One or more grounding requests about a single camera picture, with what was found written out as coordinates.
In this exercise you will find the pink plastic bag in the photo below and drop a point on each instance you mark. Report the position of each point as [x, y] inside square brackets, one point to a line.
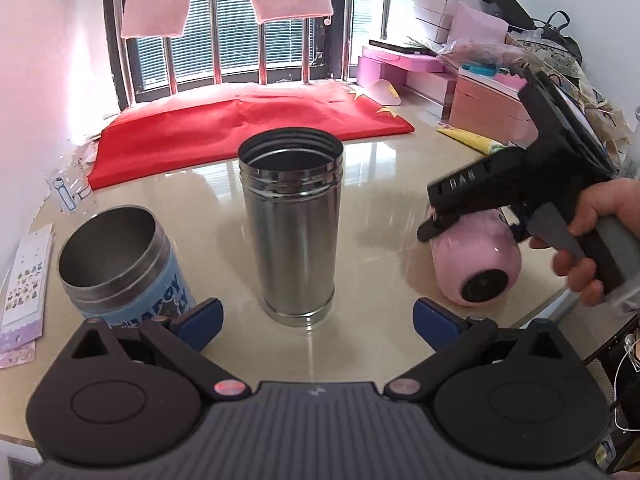
[459, 52]

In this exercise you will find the stacked white boxes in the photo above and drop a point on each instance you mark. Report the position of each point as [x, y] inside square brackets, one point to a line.
[445, 21]

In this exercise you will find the pink shell shaped object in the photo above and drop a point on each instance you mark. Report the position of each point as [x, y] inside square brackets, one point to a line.
[384, 93]

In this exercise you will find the purple sticker sheet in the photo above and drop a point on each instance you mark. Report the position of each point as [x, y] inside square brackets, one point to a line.
[22, 310]

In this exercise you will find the red flag cloth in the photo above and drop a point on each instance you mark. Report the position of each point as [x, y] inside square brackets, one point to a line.
[209, 124]

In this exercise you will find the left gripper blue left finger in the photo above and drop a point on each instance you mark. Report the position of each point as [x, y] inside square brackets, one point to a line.
[200, 325]

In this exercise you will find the yellow cream tube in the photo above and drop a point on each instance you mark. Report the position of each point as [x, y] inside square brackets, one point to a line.
[481, 144]

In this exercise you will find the tall stainless steel cup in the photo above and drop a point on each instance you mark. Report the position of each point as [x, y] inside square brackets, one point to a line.
[292, 183]

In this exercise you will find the pink desk shelf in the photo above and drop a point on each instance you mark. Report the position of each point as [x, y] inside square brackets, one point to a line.
[422, 74]

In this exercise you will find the black flat device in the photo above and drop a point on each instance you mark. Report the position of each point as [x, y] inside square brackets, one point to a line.
[402, 48]

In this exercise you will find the blue cartoon steel cup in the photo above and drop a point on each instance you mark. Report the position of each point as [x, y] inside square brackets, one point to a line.
[120, 266]

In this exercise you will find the floral patterned bag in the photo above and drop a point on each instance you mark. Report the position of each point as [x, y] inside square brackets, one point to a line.
[559, 57]

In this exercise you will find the pink storage box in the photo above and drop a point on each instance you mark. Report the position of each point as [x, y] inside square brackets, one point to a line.
[488, 107]

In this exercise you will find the person's right hand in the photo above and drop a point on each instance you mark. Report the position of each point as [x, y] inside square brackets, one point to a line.
[619, 198]

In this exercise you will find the pink cup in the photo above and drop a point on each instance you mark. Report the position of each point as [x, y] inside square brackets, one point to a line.
[476, 260]

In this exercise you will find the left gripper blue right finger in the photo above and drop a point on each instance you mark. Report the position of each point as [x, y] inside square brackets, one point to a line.
[436, 325]

